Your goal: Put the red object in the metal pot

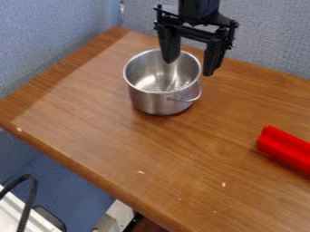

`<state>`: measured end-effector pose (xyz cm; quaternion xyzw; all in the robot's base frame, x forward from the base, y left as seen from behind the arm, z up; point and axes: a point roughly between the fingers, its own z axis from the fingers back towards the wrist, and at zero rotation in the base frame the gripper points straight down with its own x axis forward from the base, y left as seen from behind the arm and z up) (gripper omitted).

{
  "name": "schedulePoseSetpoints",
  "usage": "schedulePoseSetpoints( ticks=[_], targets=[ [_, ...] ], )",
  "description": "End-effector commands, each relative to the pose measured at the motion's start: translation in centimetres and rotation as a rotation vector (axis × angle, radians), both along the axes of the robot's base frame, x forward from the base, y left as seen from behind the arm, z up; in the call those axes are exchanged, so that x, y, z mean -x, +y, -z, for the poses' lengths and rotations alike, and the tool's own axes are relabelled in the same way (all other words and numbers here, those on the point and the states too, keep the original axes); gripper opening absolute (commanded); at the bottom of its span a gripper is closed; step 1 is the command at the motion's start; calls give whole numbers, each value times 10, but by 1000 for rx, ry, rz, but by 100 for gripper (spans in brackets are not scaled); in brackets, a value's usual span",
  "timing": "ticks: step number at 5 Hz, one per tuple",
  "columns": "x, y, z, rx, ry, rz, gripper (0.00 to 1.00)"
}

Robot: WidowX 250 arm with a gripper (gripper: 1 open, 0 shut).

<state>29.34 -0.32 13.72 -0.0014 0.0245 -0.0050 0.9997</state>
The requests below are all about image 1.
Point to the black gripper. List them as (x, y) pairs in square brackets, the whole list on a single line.
[(194, 19)]

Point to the red block object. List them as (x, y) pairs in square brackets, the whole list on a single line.
[(285, 147)]

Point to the white appliance at corner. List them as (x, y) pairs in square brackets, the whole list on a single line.
[(38, 223)]

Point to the metal pot with handle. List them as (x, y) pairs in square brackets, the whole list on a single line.
[(163, 88)]

